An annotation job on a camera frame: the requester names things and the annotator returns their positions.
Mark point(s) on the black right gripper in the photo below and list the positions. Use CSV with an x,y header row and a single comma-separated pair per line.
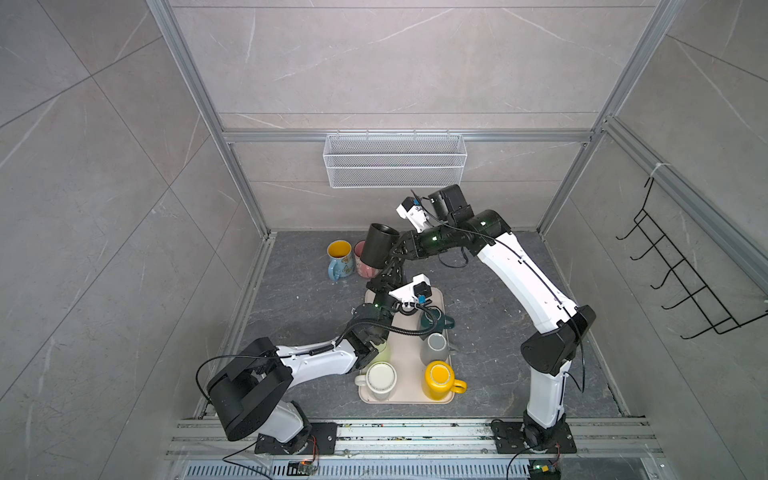
x,y
411,239

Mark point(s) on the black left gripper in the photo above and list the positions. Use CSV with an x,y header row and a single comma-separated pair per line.
x,y
382,286

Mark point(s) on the pink patterned mug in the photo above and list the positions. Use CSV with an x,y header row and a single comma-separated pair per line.
x,y
363,270

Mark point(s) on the black mug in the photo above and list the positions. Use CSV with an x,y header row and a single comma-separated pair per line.
x,y
379,241

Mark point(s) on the blue mug yellow inside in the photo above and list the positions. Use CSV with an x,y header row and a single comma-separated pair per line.
x,y
342,262

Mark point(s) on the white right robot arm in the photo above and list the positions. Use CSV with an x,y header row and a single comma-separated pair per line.
x,y
445,220

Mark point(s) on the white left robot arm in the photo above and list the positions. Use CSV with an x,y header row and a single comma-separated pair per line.
x,y
247,393

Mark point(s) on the dark green mug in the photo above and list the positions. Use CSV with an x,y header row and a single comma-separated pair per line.
x,y
434,320

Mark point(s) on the light green mug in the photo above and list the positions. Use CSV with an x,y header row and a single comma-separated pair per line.
x,y
383,353

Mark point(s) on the grey mug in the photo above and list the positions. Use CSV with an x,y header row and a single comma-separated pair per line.
x,y
436,347

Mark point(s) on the white mug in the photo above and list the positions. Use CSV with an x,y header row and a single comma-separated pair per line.
x,y
380,380

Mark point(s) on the beige tray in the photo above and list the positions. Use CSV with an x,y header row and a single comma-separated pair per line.
x,y
405,358

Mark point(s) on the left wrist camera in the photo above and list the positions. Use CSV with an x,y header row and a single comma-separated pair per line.
x,y
415,292

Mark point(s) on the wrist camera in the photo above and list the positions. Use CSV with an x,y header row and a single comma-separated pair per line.
x,y
415,292
411,210

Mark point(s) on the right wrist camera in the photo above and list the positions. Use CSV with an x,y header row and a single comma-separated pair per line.
x,y
411,210

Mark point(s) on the white wire mesh basket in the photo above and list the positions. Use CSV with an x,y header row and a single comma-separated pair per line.
x,y
394,160

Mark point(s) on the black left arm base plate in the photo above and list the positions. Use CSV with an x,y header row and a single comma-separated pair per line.
x,y
319,438

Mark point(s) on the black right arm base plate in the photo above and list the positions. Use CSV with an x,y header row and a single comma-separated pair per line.
x,y
513,437

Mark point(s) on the black wire hook rack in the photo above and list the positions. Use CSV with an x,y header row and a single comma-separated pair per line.
x,y
677,266

